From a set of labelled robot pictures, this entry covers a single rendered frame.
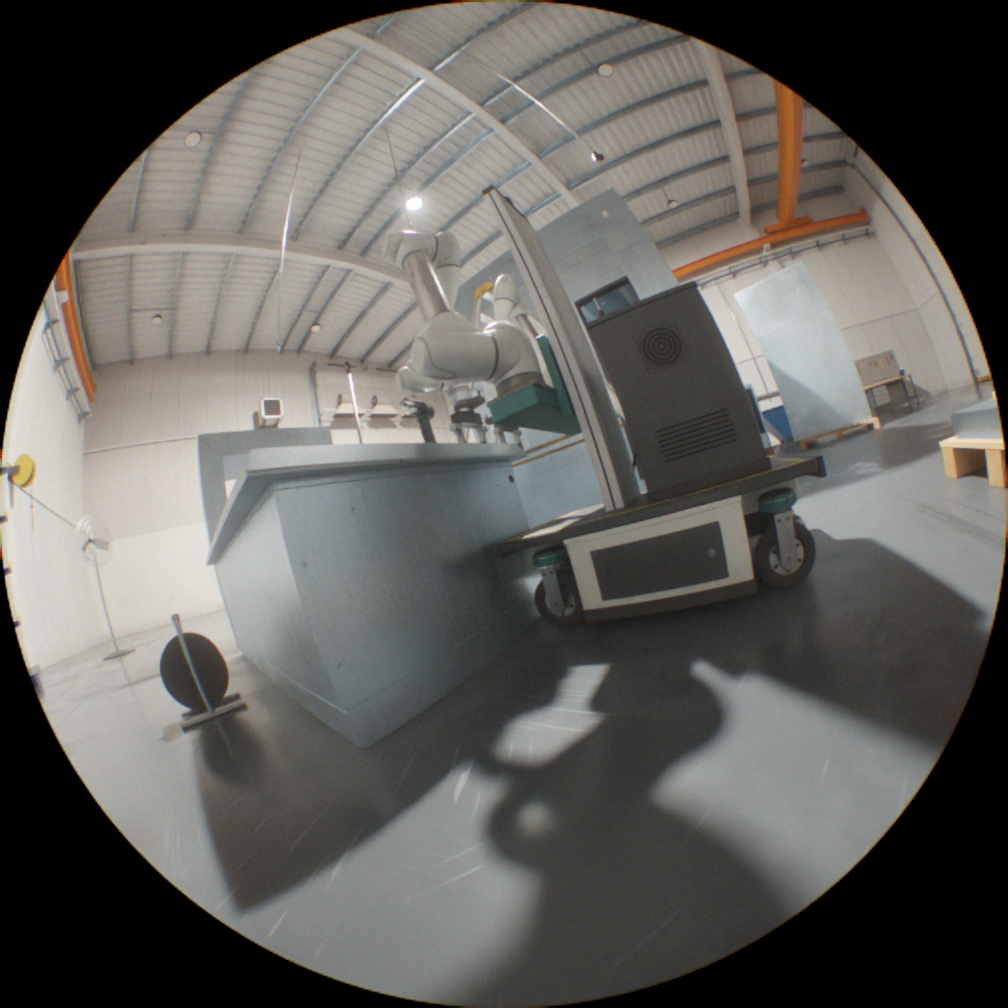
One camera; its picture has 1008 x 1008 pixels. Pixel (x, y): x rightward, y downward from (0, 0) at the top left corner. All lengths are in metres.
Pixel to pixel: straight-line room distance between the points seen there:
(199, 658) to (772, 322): 7.46
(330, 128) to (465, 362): 7.59
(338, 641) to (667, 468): 0.85
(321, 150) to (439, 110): 2.43
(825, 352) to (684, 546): 6.02
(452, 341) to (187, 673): 1.35
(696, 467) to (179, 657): 1.67
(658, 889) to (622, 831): 0.10
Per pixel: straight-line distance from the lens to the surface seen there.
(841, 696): 0.62
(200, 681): 1.35
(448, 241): 1.47
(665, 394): 0.89
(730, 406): 0.89
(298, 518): 0.72
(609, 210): 3.78
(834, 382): 6.57
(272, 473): 0.68
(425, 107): 8.30
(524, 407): 0.94
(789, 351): 6.68
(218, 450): 2.81
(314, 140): 8.25
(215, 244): 8.82
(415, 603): 0.83
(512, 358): 1.00
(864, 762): 0.53
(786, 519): 0.91
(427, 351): 0.91
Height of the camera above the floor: 0.40
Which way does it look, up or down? 2 degrees up
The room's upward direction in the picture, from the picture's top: 16 degrees counter-clockwise
